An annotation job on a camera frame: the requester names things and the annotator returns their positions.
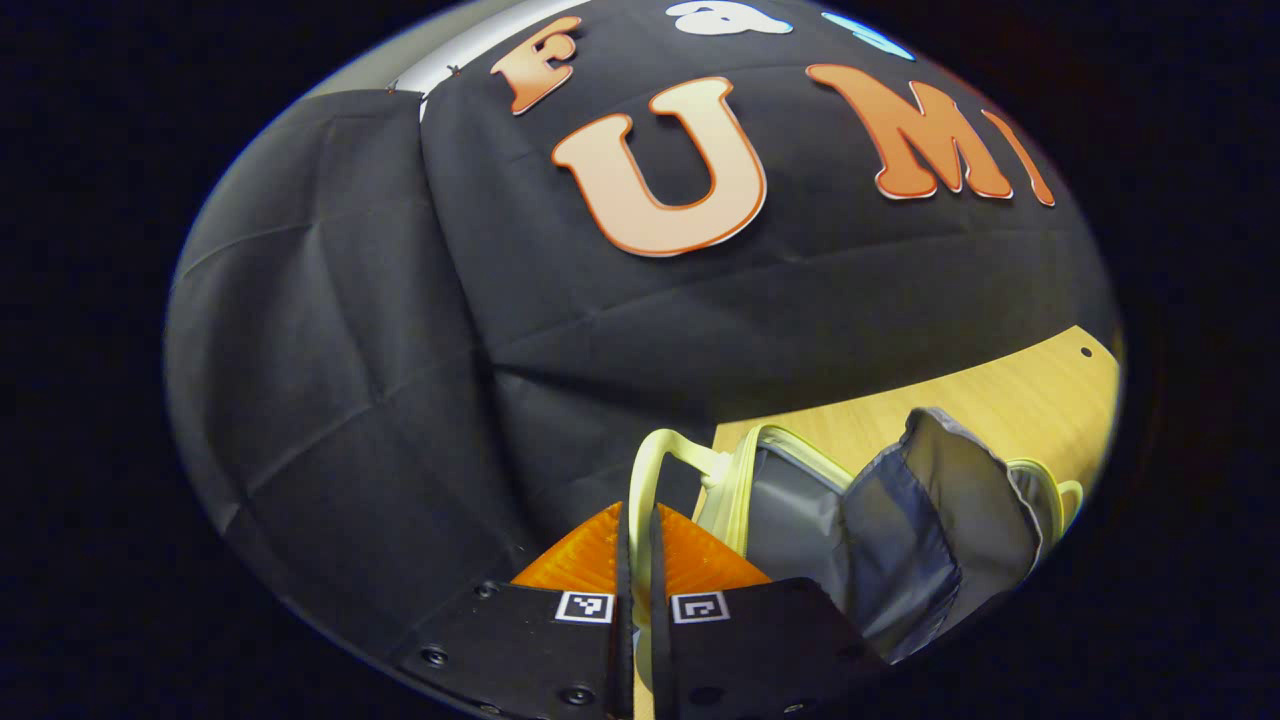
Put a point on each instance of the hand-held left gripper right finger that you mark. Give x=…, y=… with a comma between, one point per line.
x=660, y=650

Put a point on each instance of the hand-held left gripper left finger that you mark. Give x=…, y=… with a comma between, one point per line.
x=625, y=640

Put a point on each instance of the pale yellow suitcase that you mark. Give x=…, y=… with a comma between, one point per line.
x=900, y=540

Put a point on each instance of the black backdrop cloth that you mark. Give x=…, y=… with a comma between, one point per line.
x=400, y=350

